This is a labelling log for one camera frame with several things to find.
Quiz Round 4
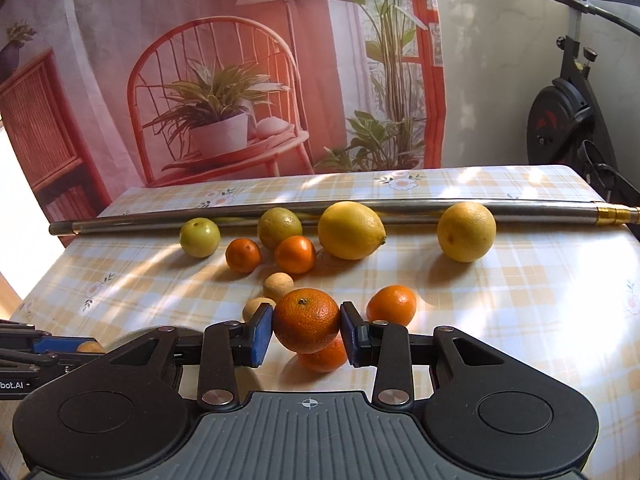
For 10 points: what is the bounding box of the small brown round fruit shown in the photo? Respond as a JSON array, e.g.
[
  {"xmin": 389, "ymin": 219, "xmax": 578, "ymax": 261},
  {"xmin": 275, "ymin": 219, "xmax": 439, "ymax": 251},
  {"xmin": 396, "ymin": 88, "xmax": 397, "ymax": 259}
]
[{"xmin": 242, "ymin": 297, "xmax": 276, "ymax": 322}]

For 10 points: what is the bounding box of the dark orange mandarin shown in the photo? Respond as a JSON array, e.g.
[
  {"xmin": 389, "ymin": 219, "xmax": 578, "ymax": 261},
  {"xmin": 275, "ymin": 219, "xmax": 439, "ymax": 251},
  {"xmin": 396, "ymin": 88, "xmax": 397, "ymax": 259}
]
[{"xmin": 297, "ymin": 335, "xmax": 347, "ymax": 374}]

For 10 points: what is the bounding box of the small tan round fruit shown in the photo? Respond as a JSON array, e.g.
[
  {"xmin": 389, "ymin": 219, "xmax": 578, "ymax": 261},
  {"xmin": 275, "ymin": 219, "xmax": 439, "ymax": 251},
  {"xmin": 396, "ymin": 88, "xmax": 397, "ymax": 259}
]
[{"xmin": 262, "ymin": 272, "xmax": 295, "ymax": 302}]

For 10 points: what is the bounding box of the orange mandarin with stem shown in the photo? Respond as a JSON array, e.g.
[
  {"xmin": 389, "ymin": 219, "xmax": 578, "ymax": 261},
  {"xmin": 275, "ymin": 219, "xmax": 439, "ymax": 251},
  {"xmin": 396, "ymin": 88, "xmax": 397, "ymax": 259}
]
[{"xmin": 272, "ymin": 288, "xmax": 340, "ymax": 354}]

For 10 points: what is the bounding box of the small orange mandarin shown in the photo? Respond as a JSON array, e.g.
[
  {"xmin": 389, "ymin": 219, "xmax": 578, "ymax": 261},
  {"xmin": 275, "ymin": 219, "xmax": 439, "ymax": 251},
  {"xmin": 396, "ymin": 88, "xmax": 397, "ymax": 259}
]
[{"xmin": 274, "ymin": 235, "xmax": 317, "ymax": 274}]

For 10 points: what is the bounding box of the large yellow lemon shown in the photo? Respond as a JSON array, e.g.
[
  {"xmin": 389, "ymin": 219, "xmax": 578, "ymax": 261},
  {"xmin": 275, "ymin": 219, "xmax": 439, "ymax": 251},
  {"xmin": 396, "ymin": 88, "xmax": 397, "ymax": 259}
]
[{"xmin": 318, "ymin": 202, "xmax": 386, "ymax": 260}]

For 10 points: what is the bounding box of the yellow-green citrus fruit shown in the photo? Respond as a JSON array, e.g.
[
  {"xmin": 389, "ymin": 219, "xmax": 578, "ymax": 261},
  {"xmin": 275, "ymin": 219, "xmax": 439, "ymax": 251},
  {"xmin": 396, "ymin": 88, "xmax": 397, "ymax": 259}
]
[{"xmin": 257, "ymin": 207, "xmax": 303, "ymax": 250}]

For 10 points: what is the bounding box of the large yellow grapefruit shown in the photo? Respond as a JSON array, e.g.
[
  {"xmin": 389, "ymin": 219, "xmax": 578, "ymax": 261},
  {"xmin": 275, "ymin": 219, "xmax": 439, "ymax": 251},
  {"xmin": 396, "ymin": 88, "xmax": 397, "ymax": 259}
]
[{"xmin": 436, "ymin": 202, "xmax": 497, "ymax": 263}]

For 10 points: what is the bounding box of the small left mandarin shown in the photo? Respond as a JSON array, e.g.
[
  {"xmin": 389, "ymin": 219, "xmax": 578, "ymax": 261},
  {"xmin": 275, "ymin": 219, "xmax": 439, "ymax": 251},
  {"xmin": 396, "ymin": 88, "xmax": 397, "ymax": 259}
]
[{"xmin": 226, "ymin": 238, "xmax": 262, "ymax": 274}]

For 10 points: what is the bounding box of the green round fruit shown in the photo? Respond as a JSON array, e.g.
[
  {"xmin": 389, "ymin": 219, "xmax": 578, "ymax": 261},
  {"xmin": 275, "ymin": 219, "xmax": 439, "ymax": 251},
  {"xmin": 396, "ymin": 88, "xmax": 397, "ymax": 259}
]
[{"xmin": 179, "ymin": 218, "xmax": 221, "ymax": 259}]

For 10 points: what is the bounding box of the plaid floral tablecloth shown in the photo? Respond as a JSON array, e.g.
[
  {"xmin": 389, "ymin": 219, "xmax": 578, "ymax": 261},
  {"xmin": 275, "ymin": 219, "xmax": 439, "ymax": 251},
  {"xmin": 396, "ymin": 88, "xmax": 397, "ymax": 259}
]
[{"xmin": 14, "ymin": 166, "xmax": 639, "ymax": 479}]

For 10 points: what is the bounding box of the printed backdrop curtain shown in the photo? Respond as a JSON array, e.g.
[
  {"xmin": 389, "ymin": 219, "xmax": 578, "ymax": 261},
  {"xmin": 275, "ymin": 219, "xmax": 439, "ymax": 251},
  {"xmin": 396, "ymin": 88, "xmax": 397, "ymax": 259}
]
[{"xmin": 1, "ymin": 0, "xmax": 446, "ymax": 222}]

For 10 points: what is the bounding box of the black exercise bike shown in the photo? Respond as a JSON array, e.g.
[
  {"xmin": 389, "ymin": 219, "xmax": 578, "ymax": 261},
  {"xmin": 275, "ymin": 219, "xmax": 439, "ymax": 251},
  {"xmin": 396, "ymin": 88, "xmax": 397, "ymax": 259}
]
[{"xmin": 523, "ymin": 0, "xmax": 640, "ymax": 239}]

